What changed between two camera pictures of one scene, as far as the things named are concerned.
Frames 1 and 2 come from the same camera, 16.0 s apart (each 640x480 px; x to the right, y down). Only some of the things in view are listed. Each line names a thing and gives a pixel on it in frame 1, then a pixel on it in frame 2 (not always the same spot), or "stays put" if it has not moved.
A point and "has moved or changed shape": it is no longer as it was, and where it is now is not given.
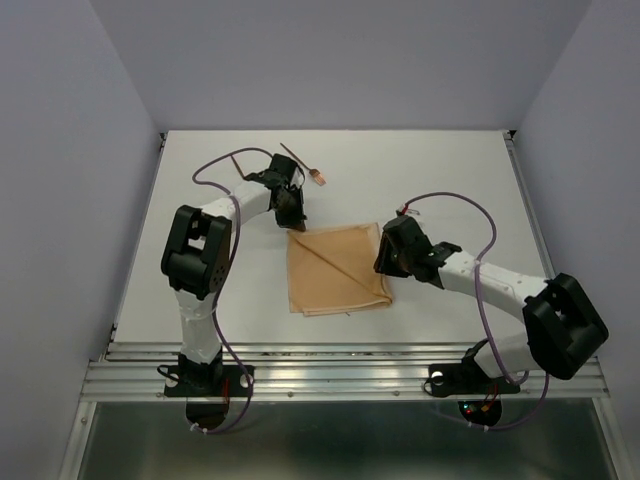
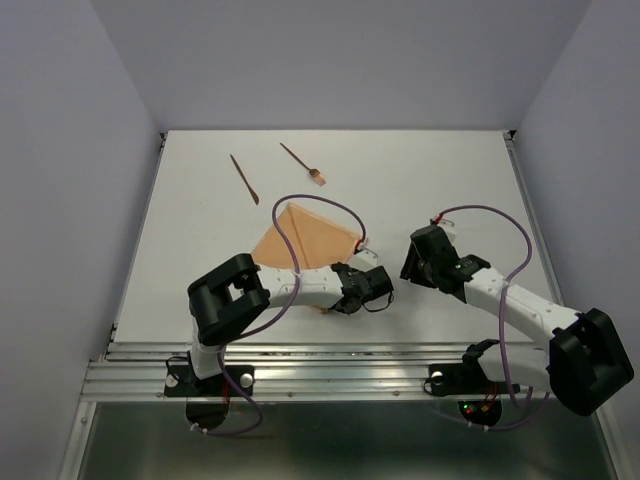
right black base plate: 464,379 stays put
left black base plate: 209,379 stays put
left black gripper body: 289,209 to 380,280
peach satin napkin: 333,269 has moved or changed shape
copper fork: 312,171 stays put
